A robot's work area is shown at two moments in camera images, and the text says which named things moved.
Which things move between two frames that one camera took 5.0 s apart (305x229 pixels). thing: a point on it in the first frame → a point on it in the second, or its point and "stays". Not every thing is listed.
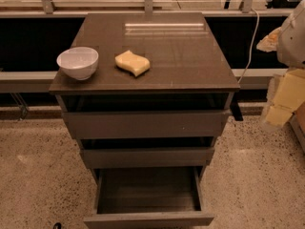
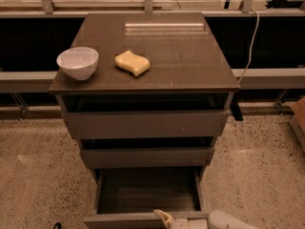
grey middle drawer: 184,157 stays
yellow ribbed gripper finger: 270,42 → 165,217
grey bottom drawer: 148,197 stays
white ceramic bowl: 78,62 stays
